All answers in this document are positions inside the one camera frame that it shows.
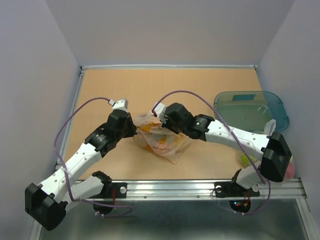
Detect orange printed plastic bag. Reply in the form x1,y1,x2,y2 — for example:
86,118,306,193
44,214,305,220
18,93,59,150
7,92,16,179
133,113,192,164

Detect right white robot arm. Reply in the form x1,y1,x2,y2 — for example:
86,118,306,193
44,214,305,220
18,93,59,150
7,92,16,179
152,103,292,198

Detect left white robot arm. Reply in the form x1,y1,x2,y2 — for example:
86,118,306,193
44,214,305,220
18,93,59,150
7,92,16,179
24,108,137,231

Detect bag of green fruit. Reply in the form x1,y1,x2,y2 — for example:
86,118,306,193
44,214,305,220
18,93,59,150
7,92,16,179
237,120,296,187

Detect teal plastic tray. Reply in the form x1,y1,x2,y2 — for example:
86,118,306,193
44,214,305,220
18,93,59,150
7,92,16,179
213,91,290,133

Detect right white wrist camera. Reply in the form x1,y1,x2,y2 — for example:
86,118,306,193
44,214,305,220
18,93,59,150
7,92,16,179
150,102,167,119

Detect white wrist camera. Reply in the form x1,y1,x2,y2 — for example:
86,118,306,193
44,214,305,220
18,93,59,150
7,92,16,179
150,102,167,119
108,98,129,112

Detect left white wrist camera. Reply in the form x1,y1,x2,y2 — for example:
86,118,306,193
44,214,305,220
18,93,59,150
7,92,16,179
108,98,129,112

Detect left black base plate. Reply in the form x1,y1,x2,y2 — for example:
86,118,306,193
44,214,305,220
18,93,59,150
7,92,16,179
90,182,128,199

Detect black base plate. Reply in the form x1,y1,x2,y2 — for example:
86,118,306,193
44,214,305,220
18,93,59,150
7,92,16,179
90,182,128,199
211,181,260,198

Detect aluminium left rail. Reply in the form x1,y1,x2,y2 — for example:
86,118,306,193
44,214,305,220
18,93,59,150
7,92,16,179
53,69,86,157

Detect aluminium rail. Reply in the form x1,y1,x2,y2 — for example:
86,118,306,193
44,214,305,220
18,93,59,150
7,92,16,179
80,64,258,71
71,176,306,201
53,69,86,157

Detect aluminium back rail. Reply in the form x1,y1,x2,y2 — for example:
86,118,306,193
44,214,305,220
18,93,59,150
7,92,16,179
80,64,258,71

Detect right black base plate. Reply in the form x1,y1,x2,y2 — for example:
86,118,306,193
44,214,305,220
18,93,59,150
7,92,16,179
211,181,260,198

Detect aluminium front rail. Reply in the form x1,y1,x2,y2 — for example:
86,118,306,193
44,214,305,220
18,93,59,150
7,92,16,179
71,176,306,201

